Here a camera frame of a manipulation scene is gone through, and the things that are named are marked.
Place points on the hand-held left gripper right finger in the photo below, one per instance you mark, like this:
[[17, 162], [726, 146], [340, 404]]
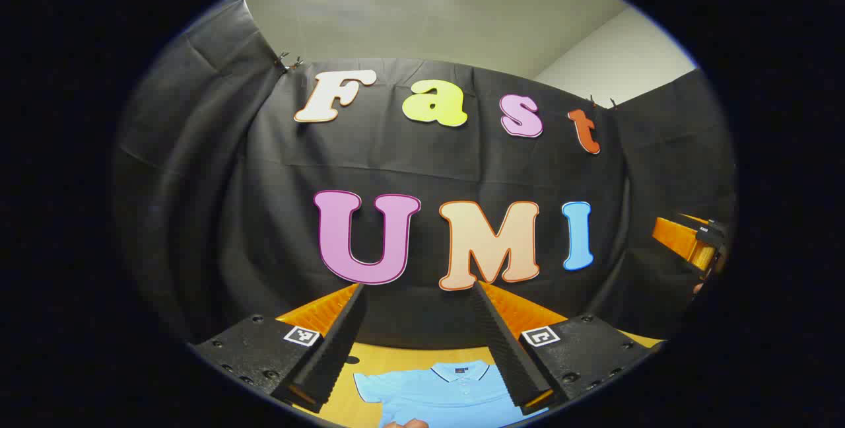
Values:
[[505, 355]]

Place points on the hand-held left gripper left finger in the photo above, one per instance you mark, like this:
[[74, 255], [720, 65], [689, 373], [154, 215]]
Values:
[[333, 355]]

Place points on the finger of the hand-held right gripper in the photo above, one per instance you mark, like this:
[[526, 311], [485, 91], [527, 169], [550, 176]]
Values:
[[680, 236]]

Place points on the light blue T-shirt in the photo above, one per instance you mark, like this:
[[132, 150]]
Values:
[[436, 395]]

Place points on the black backdrop cloth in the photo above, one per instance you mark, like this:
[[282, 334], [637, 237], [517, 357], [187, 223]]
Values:
[[264, 216]]

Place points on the metal spring clip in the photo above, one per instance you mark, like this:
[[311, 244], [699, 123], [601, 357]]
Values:
[[288, 61], [602, 102]]

